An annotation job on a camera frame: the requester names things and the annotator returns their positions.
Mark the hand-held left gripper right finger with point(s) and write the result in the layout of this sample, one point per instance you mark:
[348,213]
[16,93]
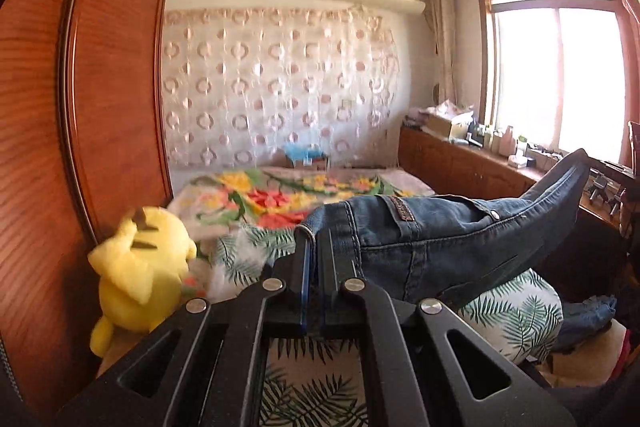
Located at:
[328,287]

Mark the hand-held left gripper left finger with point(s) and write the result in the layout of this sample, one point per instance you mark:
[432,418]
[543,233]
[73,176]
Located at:
[303,292]

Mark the blue denim pants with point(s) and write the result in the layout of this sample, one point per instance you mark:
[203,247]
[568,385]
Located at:
[425,237]

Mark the floral blanket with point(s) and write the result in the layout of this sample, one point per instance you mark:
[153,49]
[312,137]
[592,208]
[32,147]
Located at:
[260,197]

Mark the blue tissue box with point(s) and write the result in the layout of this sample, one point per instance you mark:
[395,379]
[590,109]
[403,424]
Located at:
[302,154]

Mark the yellow plush toy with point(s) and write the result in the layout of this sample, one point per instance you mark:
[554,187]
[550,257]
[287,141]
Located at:
[140,267]

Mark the wooden cabinet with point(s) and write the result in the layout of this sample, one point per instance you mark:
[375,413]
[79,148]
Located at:
[450,162]

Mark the cardboard box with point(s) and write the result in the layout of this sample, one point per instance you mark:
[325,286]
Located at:
[447,124]

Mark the pink bottle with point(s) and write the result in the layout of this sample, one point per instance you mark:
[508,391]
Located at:
[509,141]

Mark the blue cloth pile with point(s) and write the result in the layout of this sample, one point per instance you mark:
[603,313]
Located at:
[590,312]

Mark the beige window curtain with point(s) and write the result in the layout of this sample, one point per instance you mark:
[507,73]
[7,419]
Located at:
[442,37]

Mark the wooden slatted wardrobe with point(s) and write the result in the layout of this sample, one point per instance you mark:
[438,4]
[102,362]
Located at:
[115,82]

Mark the wooden framed window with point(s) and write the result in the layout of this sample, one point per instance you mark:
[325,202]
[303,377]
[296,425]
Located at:
[550,72]

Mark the circle patterned wall curtain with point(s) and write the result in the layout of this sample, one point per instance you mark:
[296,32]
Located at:
[280,87]

